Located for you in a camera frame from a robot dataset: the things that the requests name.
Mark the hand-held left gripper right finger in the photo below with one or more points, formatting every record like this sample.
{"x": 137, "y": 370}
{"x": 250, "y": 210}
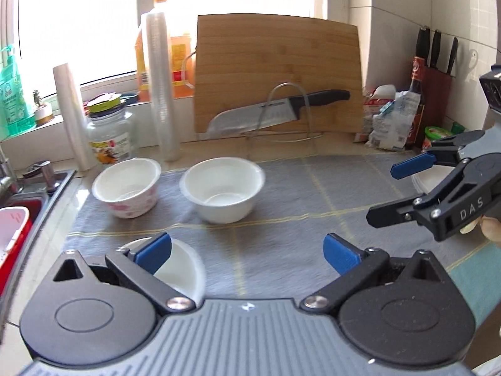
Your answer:
{"x": 340, "y": 252}

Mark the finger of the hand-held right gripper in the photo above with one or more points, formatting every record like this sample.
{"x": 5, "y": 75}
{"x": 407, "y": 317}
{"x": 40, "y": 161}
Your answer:
{"x": 411, "y": 164}
{"x": 391, "y": 213}

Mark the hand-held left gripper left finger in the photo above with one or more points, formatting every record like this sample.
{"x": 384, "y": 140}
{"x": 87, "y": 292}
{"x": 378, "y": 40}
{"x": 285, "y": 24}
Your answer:
{"x": 152, "y": 252}

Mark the white pink-flower bowl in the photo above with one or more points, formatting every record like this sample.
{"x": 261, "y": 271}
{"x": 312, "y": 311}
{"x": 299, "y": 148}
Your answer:
{"x": 125, "y": 188}
{"x": 184, "y": 274}

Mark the plain white bowl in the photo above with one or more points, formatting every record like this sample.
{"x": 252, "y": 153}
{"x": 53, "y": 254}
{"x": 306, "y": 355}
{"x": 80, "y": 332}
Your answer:
{"x": 223, "y": 192}

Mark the person's right hand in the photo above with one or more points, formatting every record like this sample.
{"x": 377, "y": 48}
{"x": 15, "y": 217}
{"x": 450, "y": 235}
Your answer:
{"x": 491, "y": 229}

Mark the green seasoning tub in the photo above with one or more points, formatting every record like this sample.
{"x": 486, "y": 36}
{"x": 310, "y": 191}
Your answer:
{"x": 436, "y": 132}

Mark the grey and teal printed towel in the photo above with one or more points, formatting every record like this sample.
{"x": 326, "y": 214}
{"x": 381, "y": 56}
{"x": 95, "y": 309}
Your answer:
{"x": 293, "y": 211}

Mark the dark soy sauce bottle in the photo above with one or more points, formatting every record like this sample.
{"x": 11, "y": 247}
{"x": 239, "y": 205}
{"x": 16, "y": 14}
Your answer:
{"x": 417, "y": 98}

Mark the red and white food bag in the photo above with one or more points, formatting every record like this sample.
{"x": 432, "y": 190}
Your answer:
{"x": 372, "y": 109}

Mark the brown knife block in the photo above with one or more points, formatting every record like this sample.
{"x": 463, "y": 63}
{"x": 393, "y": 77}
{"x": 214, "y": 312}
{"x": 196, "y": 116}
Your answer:
{"x": 438, "y": 98}

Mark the steel sink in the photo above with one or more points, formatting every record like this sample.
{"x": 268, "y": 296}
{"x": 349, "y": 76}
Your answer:
{"x": 58, "y": 188}

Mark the glass jar with green lid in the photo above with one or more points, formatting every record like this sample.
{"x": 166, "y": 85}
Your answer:
{"x": 109, "y": 137}

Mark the chrome sink faucet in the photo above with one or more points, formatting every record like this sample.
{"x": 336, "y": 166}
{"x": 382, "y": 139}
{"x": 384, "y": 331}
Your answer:
{"x": 47, "y": 174}

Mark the red plastic basin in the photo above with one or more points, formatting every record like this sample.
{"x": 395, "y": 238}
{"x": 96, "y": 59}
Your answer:
{"x": 15, "y": 235}

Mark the white plastic film roll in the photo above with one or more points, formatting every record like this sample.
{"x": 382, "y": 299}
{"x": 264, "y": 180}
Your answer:
{"x": 72, "y": 117}

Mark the stack of clear plastic cups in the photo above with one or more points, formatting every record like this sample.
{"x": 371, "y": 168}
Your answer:
{"x": 160, "y": 86}

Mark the bamboo cutting board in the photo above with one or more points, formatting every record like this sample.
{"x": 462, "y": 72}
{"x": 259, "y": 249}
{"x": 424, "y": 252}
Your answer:
{"x": 274, "y": 55}

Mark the small potted plant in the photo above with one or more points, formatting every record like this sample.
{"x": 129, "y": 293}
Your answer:
{"x": 42, "y": 115}

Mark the green detergent bottle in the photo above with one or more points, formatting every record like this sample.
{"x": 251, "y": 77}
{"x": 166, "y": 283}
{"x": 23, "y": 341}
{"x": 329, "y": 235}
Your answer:
{"x": 15, "y": 102}

